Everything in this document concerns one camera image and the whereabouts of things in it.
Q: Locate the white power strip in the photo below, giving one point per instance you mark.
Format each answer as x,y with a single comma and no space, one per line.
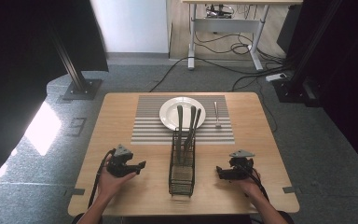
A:
276,76

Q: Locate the black metal stand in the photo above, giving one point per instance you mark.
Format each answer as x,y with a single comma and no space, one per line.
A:
301,74
74,74

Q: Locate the person's left hand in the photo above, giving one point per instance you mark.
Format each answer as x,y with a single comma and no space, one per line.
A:
112,183

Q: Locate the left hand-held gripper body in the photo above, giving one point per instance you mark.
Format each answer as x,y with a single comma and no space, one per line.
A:
119,161

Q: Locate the white round plate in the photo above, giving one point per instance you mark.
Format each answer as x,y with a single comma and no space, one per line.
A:
171,115

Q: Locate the dark curtain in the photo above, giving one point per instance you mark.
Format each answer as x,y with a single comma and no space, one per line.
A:
18,77
351,77

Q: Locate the grey striped placemat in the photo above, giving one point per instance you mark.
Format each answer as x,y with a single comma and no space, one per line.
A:
149,130

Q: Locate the person's right hand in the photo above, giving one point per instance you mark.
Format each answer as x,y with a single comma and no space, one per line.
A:
249,186

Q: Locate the silver fork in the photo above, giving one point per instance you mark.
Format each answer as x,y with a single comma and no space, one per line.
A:
217,113

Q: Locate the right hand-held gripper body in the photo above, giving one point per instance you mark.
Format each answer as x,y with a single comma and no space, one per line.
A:
240,166

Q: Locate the white-framed desk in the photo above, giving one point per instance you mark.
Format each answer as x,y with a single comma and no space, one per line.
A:
225,25

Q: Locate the grey floor outlet cover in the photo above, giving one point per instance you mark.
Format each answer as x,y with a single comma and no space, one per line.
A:
76,127

